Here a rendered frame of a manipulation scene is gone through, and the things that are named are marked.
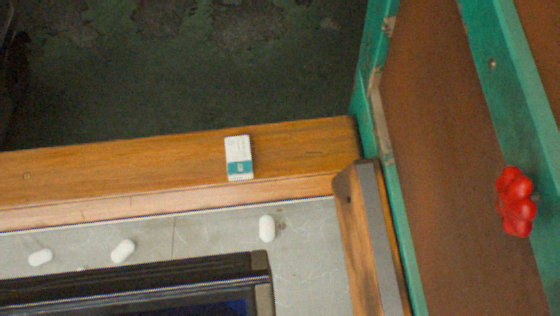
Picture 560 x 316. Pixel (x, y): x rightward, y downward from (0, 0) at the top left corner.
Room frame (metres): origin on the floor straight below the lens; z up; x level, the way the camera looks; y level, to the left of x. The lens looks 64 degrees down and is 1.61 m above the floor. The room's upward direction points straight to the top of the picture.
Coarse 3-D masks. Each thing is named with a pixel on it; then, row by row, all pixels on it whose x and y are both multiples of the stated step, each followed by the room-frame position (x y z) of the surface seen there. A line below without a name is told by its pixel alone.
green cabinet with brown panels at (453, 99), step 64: (384, 0) 0.47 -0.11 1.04; (448, 0) 0.36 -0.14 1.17; (512, 0) 0.28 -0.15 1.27; (384, 64) 0.46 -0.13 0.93; (448, 64) 0.32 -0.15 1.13; (512, 64) 0.23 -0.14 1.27; (384, 128) 0.40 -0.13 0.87; (448, 128) 0.28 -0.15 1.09; (512, 128) 0.20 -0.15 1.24; (448, 192) 0.24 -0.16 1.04; (448, 256) 0.19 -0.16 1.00; (512, 256) 0.14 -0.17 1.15
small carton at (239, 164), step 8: (240, 136) 0.44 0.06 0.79; (248, 136) 0.44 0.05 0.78; (232, 144) 0.42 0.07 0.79; (240, 144) 0.42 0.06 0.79; (248, 144) 0.42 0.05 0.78; (232, 152) 0.41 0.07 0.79; (240, 152) 0.41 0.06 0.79; (248, 152) 0.41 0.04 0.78; (232, 160) 0.40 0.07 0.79; (240, 160) 0.40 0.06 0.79; (248, 160) 0.40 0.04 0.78; (232, 168) 0.39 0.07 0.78; (240, 168) 0.39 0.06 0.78; (248, 168) 0.39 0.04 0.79; (232, 176) 0.38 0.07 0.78; (240, 176) 0.38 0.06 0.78; (248, 176) 0.38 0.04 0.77
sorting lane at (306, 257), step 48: (0, 240) 0.30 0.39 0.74; (48, 240) 0.30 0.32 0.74; (96, 240) 0.30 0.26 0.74; (144, 240) 0.30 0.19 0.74; (192, 240) 0.30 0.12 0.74; (240, 240) 0.30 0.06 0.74; (288, 240) 0.30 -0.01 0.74; (336, 240) 0.30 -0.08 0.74; (288, 288) 0.23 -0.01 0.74; (336, 288) 0.23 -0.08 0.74
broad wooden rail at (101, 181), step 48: (96, 144) 0.43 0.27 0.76; (144, 144) 0.43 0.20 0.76; (192, 144) 0.43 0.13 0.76; (288, 144) 0.43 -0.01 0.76; (336, 144) 0.43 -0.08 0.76; (0, 192) 0.36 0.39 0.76; (48, 192) 0.36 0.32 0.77; (96, 192) 0.36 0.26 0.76; (144, 192) 0.36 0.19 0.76; (192, 192) 0.36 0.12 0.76; (240, 192) 0.36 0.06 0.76; (288, 192) 0.37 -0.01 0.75
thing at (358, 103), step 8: (360, 80) 0.50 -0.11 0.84; (360, 88) 0.49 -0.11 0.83; (352, 96) 0.52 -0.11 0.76; (360, 96) 0.48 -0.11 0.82; (352, 104) 0.51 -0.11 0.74; (360, 104) 0.48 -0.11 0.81; (352, 112) 0.51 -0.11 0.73; (360, 112) 0.47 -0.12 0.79; (368, 112) 0.45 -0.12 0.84; (360, 120) 0.47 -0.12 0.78; (368, 120) 0.43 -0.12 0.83; (360, 128) 0.46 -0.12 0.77; (368, 128) 0.43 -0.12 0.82; (360, 136) 0.45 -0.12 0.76; (368, 136) 0.42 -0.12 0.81; (368, 144) 0.41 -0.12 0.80; (368, 152) 0.41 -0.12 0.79; (376, 152) 0.39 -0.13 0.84
